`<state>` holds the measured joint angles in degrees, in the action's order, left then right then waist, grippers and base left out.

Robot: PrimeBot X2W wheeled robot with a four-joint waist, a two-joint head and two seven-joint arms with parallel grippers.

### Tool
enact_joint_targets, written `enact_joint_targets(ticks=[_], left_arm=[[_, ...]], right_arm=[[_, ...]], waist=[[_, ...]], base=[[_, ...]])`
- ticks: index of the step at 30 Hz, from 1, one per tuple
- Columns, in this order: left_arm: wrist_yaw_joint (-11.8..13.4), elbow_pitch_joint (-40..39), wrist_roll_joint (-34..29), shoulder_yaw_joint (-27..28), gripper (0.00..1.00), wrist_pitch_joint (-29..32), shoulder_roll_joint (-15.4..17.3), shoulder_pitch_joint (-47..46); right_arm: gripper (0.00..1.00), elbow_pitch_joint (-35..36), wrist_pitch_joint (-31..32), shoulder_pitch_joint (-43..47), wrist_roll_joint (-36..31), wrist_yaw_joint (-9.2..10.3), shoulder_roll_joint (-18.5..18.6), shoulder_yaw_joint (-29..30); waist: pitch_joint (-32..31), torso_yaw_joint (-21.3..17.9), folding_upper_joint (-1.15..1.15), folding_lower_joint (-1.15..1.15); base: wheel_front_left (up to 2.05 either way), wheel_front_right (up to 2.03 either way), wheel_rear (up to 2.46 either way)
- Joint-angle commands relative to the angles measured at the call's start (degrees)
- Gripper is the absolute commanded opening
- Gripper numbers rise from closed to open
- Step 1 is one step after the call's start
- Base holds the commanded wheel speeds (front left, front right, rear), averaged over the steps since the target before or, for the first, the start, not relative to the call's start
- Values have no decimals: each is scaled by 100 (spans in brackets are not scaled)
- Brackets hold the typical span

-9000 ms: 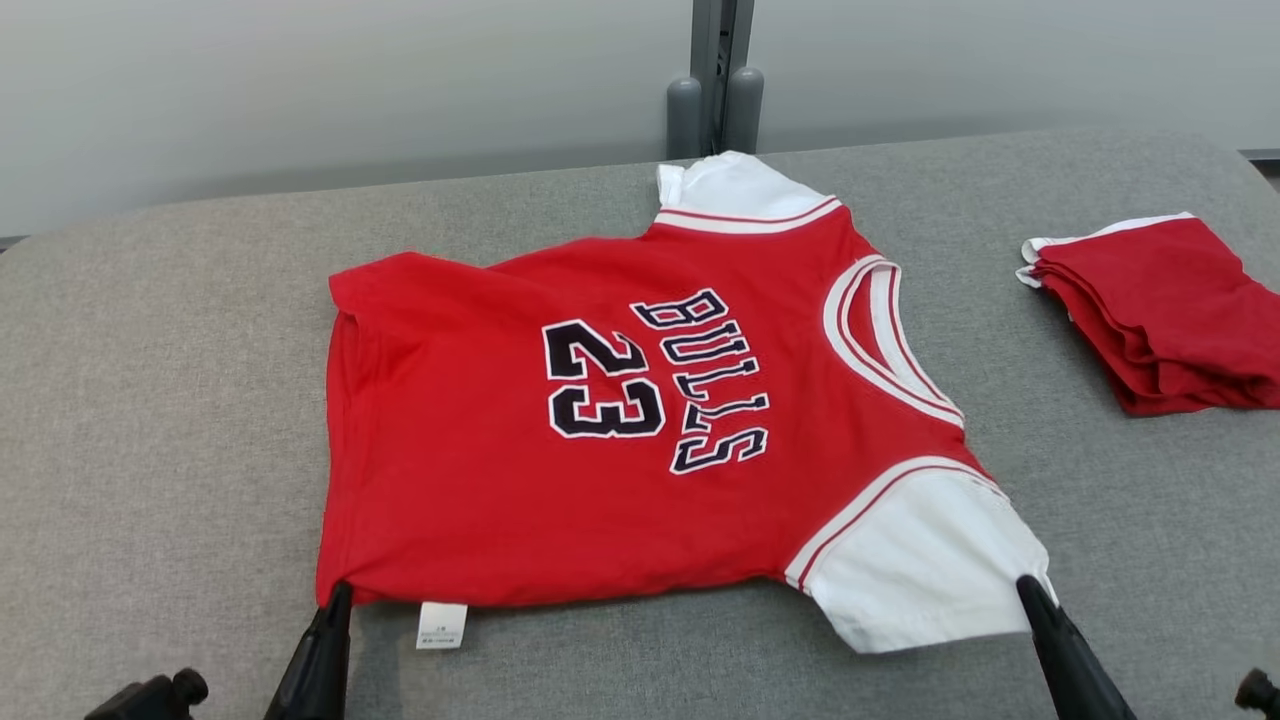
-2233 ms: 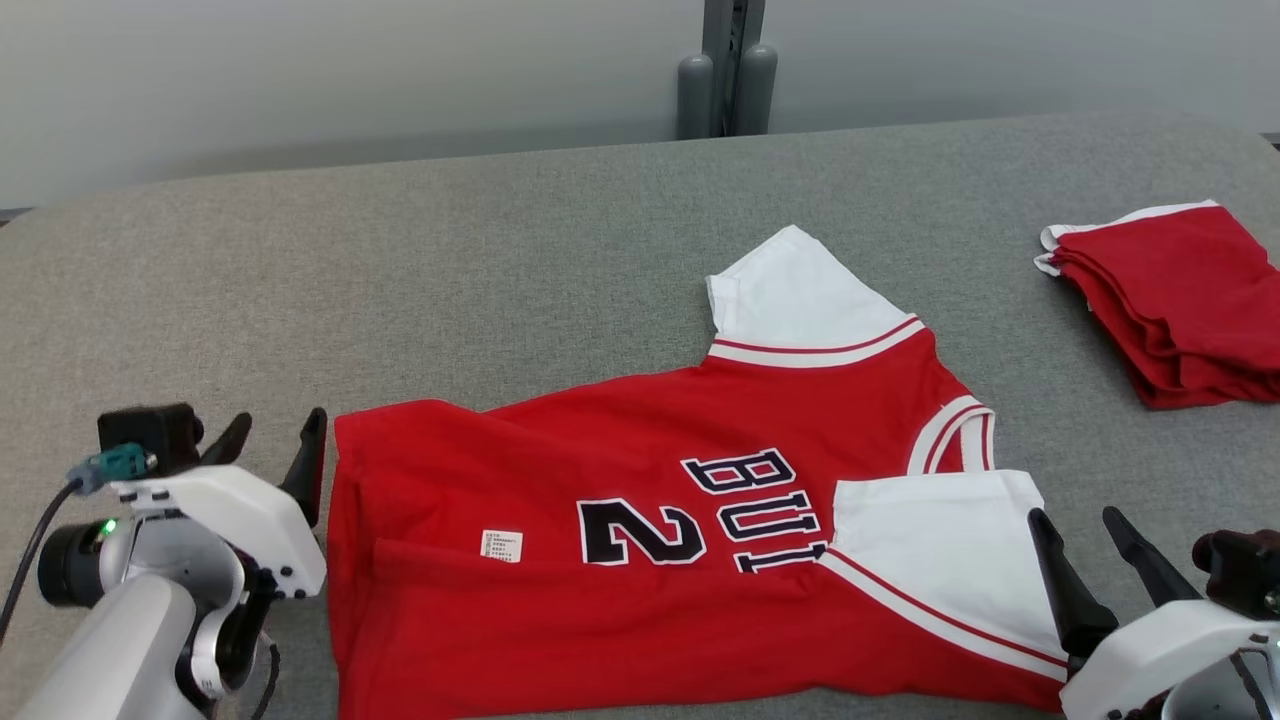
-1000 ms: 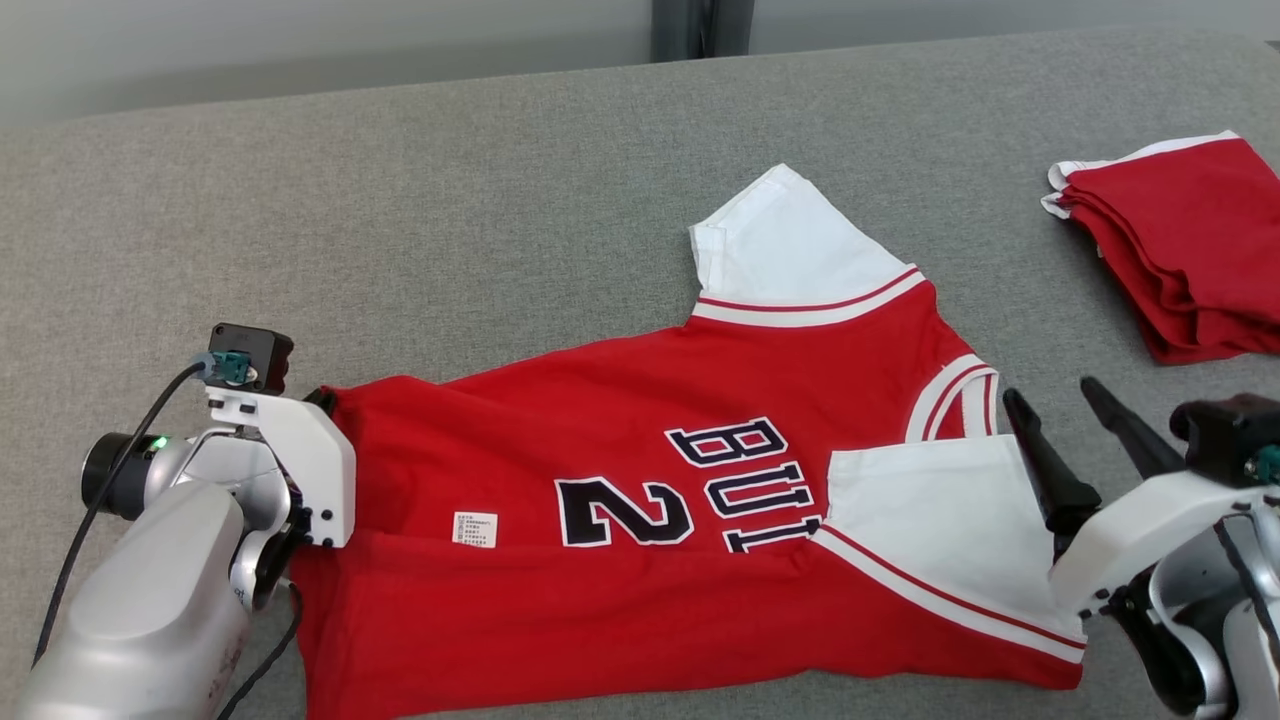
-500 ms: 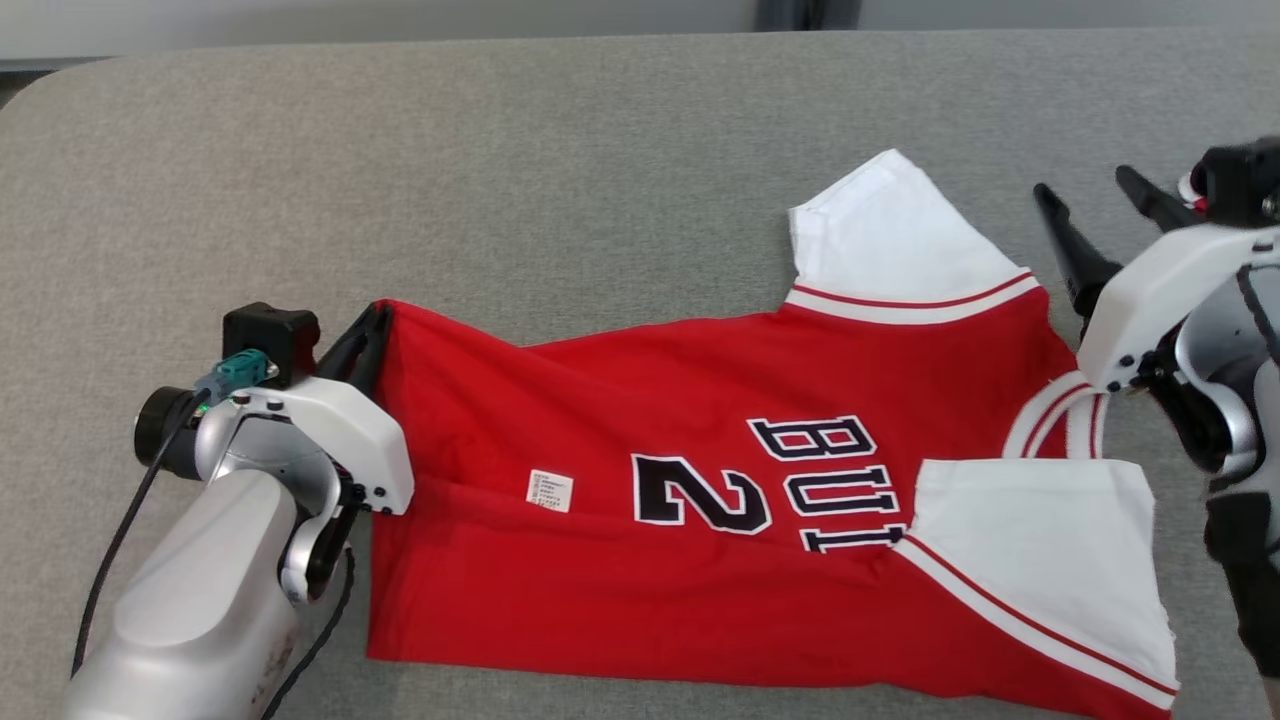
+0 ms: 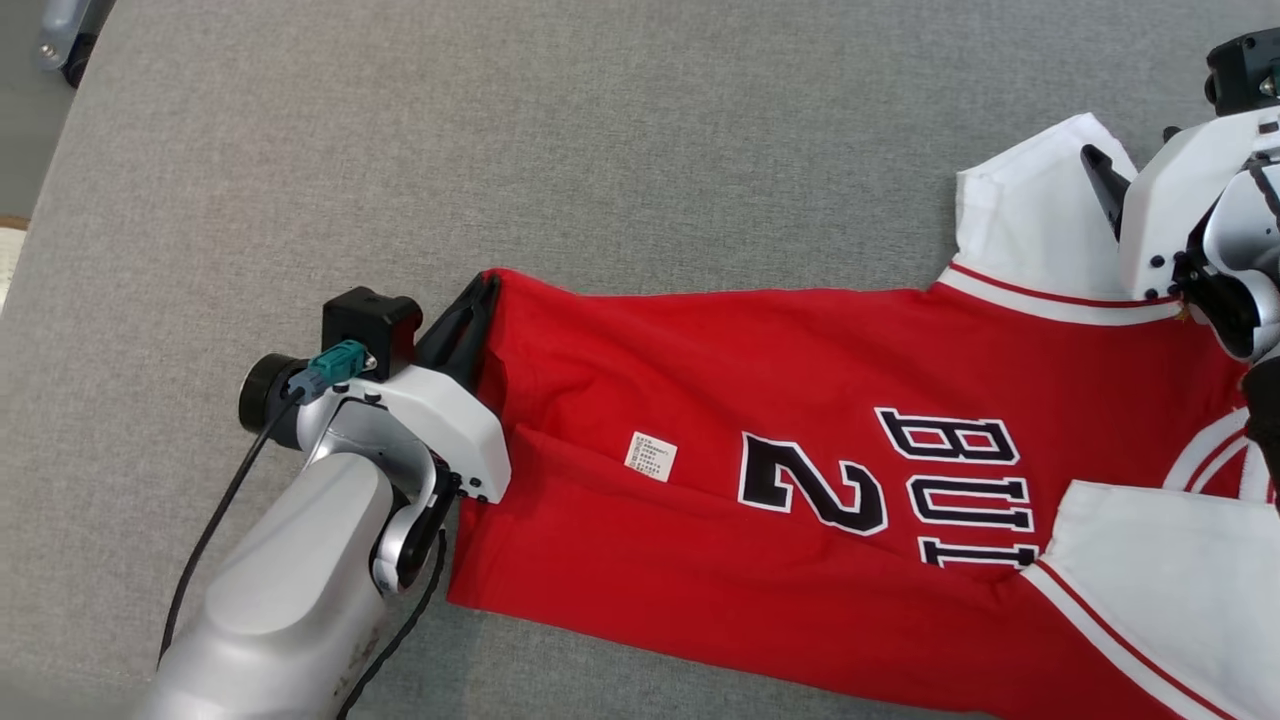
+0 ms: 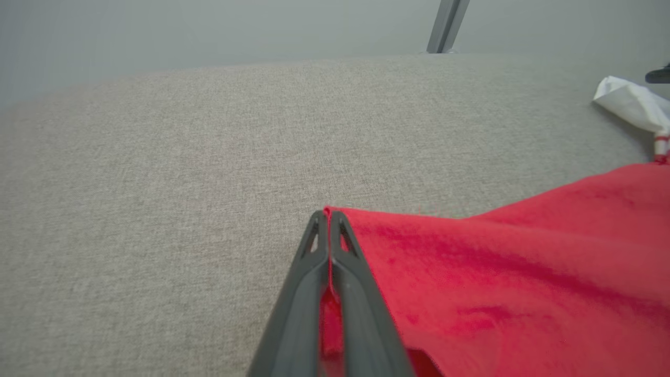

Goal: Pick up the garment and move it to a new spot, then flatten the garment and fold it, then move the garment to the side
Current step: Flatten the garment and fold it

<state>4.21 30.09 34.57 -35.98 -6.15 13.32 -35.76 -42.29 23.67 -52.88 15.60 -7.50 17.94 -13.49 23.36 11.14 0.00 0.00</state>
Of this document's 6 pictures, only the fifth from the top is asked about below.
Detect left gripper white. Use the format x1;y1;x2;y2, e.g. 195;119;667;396
328;271;513;503

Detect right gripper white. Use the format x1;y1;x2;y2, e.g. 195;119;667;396
1079;104;1280;301

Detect red basketball jersey white sleeves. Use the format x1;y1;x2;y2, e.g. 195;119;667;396
445;112;1280;720

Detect black caster wheel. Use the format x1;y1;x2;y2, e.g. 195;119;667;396
61;33;102;90

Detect grey metal stand leg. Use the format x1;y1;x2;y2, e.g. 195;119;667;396
37;0;117;73

